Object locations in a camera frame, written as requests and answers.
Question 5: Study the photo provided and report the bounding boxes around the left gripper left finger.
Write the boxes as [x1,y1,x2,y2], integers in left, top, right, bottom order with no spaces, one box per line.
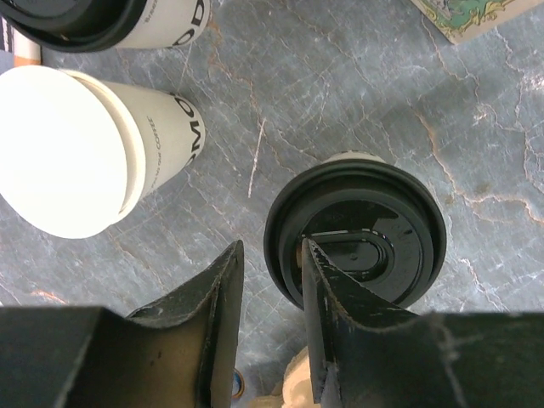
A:
[1,241,244,407]

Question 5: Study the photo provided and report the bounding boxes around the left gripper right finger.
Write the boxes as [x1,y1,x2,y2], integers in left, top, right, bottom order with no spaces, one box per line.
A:
[302,240,543,407]

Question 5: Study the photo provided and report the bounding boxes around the single cardboard cup carrier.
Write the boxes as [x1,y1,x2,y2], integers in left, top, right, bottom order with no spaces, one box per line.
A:
[248,347,320,408]

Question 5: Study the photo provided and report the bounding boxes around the single white paper cup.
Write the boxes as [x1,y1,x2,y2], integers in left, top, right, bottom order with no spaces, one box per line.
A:
[323,150,386,164]

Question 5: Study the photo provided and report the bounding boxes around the green paper gift bag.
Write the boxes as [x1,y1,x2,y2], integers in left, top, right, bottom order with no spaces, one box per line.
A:
[411,0,540,45]

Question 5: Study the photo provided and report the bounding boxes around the dark blue ceramic mug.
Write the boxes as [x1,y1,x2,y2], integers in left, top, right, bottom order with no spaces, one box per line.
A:
[231,368,246,400]

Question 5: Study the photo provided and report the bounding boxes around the colourful magazine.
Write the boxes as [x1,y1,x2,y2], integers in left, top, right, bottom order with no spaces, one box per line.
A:
[1,17,42,73]

